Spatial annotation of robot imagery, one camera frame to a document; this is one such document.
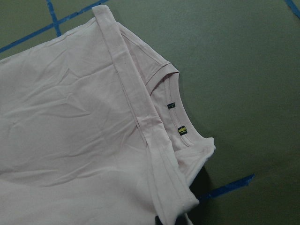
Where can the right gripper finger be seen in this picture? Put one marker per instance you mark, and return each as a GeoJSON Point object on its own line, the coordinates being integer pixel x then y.
{"type": "Point", "coordinates": [158, 221]}

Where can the pink Snoopy t-shirt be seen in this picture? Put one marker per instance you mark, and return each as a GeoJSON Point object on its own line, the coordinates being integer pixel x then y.
{"type": "Point", "coordinates": [93, 132]}

